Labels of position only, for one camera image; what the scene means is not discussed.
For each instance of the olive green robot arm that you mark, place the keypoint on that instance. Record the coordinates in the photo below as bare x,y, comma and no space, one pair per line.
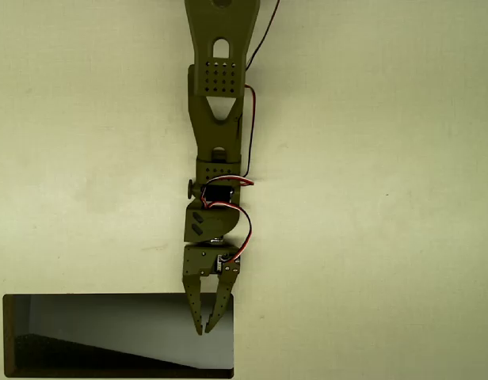
218,130

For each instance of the rectangular dark bin opening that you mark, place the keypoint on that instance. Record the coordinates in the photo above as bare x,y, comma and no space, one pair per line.
109,324

